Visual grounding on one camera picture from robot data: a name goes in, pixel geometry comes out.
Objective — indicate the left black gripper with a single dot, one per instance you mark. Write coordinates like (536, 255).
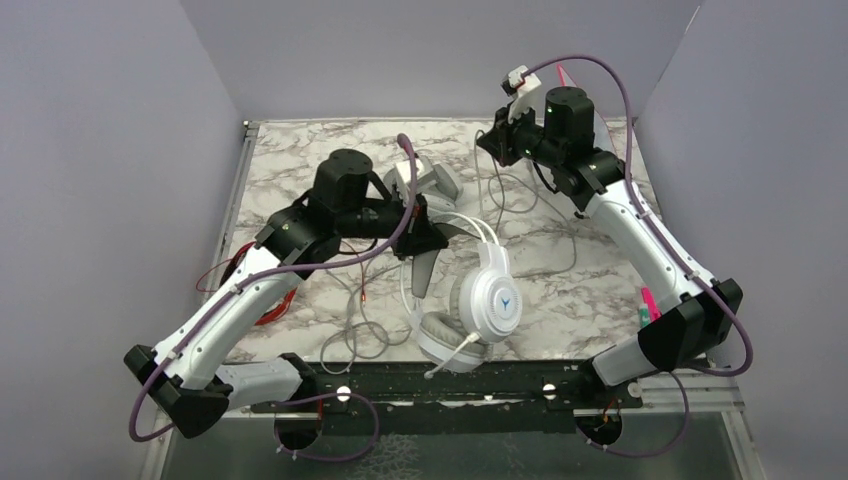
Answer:
(420, 234)

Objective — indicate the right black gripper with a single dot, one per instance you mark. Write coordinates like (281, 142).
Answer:
(499, 139)

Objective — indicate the white gaming headset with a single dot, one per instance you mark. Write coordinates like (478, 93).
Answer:
(485, 307)

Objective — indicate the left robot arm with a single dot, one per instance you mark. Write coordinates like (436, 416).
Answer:
(345, 218)

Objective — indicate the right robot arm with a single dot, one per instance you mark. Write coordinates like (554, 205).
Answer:
(696, 308)

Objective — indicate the red headphones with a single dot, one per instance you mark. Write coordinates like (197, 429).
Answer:
(280, 306)

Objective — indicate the pink-framed whiteboard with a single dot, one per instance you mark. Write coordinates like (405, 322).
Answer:
(602, 134)

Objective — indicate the white green marker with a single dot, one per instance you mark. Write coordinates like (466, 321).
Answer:
(644, 316)

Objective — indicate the pink highlighter marker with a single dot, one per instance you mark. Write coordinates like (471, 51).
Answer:
(648, 299)

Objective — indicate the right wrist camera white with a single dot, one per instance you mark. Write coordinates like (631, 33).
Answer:
(523, 87)

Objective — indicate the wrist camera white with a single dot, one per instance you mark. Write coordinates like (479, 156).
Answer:
(523, 87)
(399, 178)

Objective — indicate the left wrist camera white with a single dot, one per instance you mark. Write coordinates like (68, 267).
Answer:
(399, 178)

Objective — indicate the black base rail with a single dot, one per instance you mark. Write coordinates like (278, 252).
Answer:
(395, 398)

